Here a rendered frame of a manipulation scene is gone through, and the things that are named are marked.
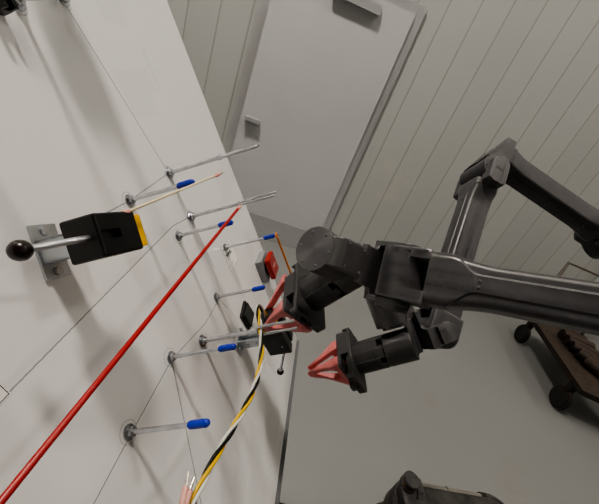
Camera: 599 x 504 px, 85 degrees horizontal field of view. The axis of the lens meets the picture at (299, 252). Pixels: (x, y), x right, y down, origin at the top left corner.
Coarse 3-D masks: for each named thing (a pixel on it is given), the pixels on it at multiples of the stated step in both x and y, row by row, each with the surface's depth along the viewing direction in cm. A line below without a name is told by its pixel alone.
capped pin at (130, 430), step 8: (128, 424) 31; (168, 424) 31; (176, 424) 30; (184, 424) 30; (192, 424) 30; (200, 424) 29; (208, 424) 29; (128, 432) 31; (136, 432) 31; (144, 432) 31; (128, 440) 31
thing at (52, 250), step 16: (48, 224) 28; (64, 224) 24; (80, 224) 24; (96, 224) 24; (112, 224) 25; (128, 224) 27; (16, 240) 20; (32, 240) 26; (48, 240) 26; (64, 240) 22; (80, 240) 23; (96, 240) 24; (112, 240) 25; (128, 240) 27; (16, 256) 20; (48, 256) 26; (64, 256) 26; (80, 256) 24; (96, 256) 24; (48, 272) 27; (64, 272) 28
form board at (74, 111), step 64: (128, 0) 48; (0, 64) 27; (64, 64) 34; (128, 64) 44; (0, 128) 26; (64, 128) 32; (128, 128) 41; (192, 128) 59; (0, 192) 25; (64, 192) 30; (128, 192) 39; (192, 192) 54; (0, 256) 24; (128, 256) 36; (192, 256) 50; (256, 256) 77; (0, 320) 23; (64, 320) 28; (128, 320) 34; (192, 320) 46; (256, 320) 68; (64, 384) 26; (128, 384) 33; (192, 384) 43; (0, 448) 21; (64, 448) 25; (128, 448) 31; (192, 448) 40; (256, 448) 56
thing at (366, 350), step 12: (348, 336) 61; (348, 348) 59; (360, 348) 58; (372, 348) 57; (348, 360) 58; (360, 360) 57; (372, 360) 57; (384, 360) 57; (348, 372) 56; (360, 372) 58; (360, 384) 56
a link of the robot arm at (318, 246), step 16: (304, 240) 42; (320, 240) 40; (336, 240) 38; (304, 256) 41; (320, 256) 39; (336, 256) 38; (352, 256) 39; (368, 256) 42; (320, 272) 40; (336, 272) 41; (352, 272) 40; (368, 272) 42; (368, 288) 43; (384, 304) 41; (400, 304) 40
